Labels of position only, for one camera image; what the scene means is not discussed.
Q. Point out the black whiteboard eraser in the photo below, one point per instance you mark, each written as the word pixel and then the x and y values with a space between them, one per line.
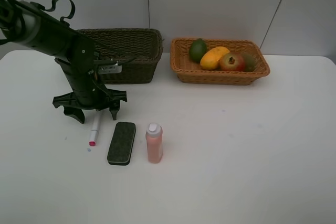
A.
pixel 120 149

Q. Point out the red pomegranate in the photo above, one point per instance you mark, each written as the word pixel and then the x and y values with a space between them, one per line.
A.
pixel 232 62

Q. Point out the yellow mango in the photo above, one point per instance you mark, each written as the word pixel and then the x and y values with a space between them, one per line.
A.
pixel 210 61

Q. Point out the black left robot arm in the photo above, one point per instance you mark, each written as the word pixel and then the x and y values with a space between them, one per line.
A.
pixel 30 25

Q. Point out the pink bottle with white cap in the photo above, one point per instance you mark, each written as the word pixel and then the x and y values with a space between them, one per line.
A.
pixel 154 140

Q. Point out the orange wicker basket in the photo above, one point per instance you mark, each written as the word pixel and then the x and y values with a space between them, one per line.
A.
pixel 190 72

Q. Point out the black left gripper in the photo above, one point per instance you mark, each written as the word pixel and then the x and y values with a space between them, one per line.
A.
pixel 90 99

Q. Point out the white marker with red caps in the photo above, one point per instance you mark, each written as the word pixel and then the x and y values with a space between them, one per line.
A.
pixel 95 130

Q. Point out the dark brown wicker basket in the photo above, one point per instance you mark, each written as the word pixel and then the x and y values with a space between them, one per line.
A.
pixel 143 46

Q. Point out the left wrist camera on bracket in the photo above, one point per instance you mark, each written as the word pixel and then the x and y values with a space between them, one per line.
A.
pixel 109 68

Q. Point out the green lime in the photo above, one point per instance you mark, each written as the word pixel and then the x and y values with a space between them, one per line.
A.
pixel 197 50

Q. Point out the brown kiwi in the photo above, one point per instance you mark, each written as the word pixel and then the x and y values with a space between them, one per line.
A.
pixel 249 61

